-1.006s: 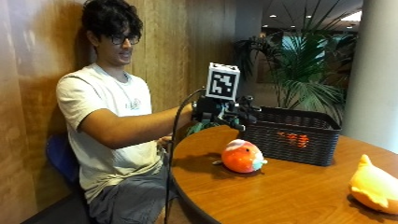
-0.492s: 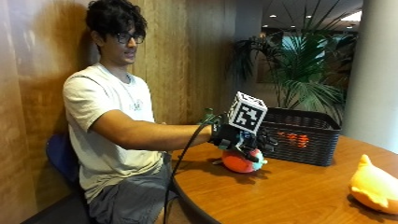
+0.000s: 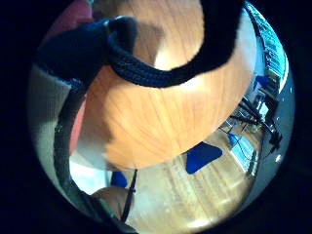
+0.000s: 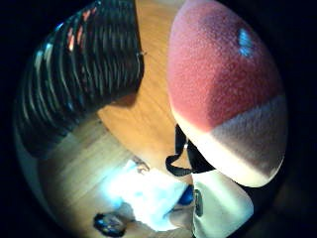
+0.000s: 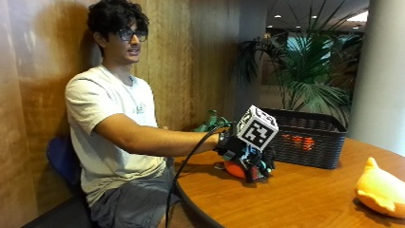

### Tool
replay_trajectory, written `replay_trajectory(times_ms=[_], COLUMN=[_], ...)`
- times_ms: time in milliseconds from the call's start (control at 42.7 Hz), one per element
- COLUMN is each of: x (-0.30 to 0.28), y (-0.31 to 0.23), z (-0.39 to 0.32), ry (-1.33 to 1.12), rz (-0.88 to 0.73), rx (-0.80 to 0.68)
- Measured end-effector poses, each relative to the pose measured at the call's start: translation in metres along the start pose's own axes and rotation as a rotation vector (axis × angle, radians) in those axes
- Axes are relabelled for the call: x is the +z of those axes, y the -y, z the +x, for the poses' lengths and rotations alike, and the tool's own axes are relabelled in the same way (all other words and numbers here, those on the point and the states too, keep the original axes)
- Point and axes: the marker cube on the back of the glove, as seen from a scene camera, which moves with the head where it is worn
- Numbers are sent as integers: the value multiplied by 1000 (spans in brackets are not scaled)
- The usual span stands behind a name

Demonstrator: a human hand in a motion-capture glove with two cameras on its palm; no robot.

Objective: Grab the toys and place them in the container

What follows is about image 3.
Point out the window with blinds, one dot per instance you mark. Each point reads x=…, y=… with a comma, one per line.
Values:
x=271, y=48

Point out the black table leg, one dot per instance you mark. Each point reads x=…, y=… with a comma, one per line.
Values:
x=130, y=195

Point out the black camera tripod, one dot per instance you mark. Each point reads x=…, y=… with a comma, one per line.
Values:
x=260, y=120

